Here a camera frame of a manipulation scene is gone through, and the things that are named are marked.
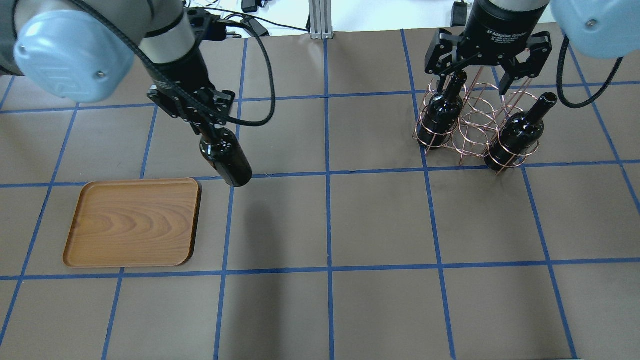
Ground aluminium frame post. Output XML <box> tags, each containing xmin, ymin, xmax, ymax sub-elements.
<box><xmin>308</xmin><ymin>0</ymin><xmax>334</xmax><ymax>40</ymax></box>

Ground copper wire bottle basket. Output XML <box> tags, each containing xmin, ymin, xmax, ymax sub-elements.
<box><xmin>413</xmin><ymin>69</ymin><xmax>540</xmax><ymax>174</ymax></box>

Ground wooden tray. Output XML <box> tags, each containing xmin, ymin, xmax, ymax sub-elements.
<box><xmin>62</xmin><ymin>177</ymin><xmax>201</xmax><ymax>269</ymax></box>

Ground black wine bottle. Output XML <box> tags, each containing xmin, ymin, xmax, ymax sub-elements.
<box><xmin>199</xmin><ymin>127</ymin><xmax>253</xmax><ymax>188</ymax></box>
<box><xmin>484</xmin><ymin>92</ymin><xmax>558</xmax><ymax>173</ymax></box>

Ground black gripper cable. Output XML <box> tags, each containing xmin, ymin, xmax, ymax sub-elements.
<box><xmin>556</xmin><ymin>35</ymin><xmax>626</xmax><ymax>109</ymax></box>
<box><xmin>65</xmin><ymin>0</ymin><xmax>277</xmax><ymax>126</ymax></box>

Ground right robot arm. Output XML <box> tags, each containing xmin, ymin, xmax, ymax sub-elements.
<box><xmin>424</xmin><ymin>0</ymin><xmax>640</xmax><ymax>95</ymax></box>

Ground black wine bottle far end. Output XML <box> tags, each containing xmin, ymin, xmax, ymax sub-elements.
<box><xmin>416</xmin><ymin>70</ymin><xmax>468</xmax><ymax>150</ymax></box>

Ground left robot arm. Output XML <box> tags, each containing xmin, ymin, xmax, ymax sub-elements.
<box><xmin>1</xmin><ymin>0</ymin><xmax>234</xmax><ymax>133</ymax></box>

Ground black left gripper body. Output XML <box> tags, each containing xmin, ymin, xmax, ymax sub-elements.
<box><xmin>147</xmin><ymin>50</ymin><xmax>236</xmax><ymax>132</ymax></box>

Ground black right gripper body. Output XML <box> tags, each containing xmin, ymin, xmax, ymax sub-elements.
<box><xmin>424</xmin><ymin>0</ymin><xmax>553</xmax><ymax>81</ymax></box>

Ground black power adapter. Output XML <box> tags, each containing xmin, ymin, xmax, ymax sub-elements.
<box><xmin>450</xmin><ymin>0</ymin><xmax>469</xmax><ymax>27</ymax></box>

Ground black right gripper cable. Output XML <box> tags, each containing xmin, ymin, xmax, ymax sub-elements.
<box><xmin>556</xmin><ymin>35</ymin><xmax>626</xmax><ymax>109</ymax></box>

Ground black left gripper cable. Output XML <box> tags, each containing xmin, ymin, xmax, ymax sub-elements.
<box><xmin>65</xmin><ymin>0</ymin><xmax>277</xmax><ymax>126</ymax></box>

